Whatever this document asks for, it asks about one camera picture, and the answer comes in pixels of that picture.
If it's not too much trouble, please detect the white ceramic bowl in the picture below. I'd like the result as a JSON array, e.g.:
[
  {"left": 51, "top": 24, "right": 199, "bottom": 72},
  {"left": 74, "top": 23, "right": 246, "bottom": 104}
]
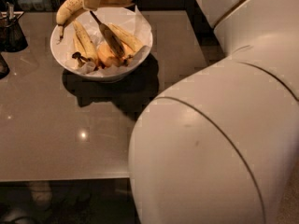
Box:
[{"left": 50, "top": 6, "right": 154, "bottom": 83}]

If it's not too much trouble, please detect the large spotted yellow banana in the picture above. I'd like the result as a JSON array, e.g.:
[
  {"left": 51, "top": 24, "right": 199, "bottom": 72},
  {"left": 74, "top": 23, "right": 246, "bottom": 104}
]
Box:
[{"left": 56, "top": 0, "right": 134, "bottom": 40}]

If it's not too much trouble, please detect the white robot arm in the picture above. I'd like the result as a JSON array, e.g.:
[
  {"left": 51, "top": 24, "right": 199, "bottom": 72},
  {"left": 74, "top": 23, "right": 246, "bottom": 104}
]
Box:
[{"left": 129, "top": 0, "right": 299, "bottom": 224}]

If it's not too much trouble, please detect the black mesh cup holder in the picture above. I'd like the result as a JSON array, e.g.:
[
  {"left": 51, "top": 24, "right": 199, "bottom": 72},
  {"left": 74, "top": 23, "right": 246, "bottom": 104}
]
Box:
[{"left": 0, "top": 12, "right": 28, "bottom": 52}]

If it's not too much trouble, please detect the dark object at left edge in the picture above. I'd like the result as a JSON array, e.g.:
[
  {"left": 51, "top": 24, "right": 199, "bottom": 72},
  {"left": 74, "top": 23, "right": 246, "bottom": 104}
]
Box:
[{"left": 0, "top": 54, "right": 10, "bottom": 79}]

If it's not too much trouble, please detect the dark brown banana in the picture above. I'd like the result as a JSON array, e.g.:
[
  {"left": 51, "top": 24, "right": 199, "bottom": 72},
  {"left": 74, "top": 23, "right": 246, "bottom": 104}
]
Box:
[{"left": 90, "top": 11, "right": 125, "bottom": 58}]

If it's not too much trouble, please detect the banana on right side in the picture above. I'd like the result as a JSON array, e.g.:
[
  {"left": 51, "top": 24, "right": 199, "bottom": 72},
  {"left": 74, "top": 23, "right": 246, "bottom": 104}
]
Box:
[{"left": 108, "top": 23, "right": 143, "bottom": 52}]

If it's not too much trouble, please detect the small orange fruit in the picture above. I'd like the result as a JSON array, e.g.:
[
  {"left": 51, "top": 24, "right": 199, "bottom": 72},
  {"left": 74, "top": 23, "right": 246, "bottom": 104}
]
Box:
[{"left": 97, "top": 42, "right": 121, "bottom": 67}]

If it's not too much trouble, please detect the upright banana on left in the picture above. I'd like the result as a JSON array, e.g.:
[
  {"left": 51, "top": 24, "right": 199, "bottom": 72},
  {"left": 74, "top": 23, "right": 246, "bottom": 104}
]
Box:
[{"left": 72, "top": 21, "right": 98, "bottom": 64}]

